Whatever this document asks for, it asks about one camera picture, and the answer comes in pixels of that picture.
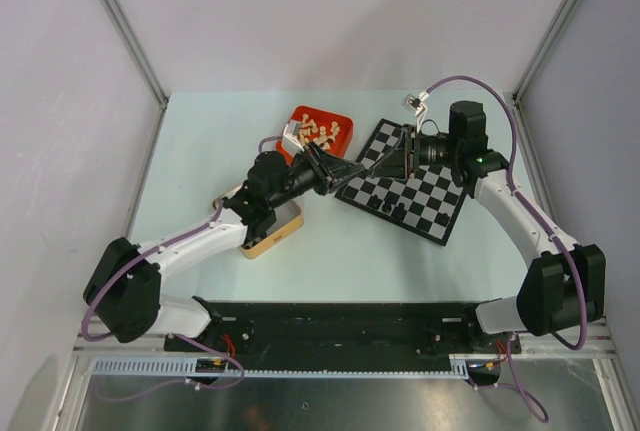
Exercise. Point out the red plastic tray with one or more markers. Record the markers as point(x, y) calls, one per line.
point(344, 139)

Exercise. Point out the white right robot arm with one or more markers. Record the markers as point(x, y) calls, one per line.
point(565, 281)

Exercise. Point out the pile of white chess pieces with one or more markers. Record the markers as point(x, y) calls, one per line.
point(323, 134)

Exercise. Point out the black and white chessboard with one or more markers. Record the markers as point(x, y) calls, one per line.
point(430, 192)

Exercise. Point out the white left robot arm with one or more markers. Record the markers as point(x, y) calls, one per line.
point(125, 290)

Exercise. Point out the gold metal tin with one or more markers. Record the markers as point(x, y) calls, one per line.
point(275, 231)

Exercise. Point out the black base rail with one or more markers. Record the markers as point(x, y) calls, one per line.
point(435, 328)

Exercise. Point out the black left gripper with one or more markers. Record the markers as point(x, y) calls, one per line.
point(329, 171)

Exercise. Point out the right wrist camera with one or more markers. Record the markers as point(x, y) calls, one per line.
point(416, 104)

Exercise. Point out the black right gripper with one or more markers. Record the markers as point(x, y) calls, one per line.
point(394, 164)

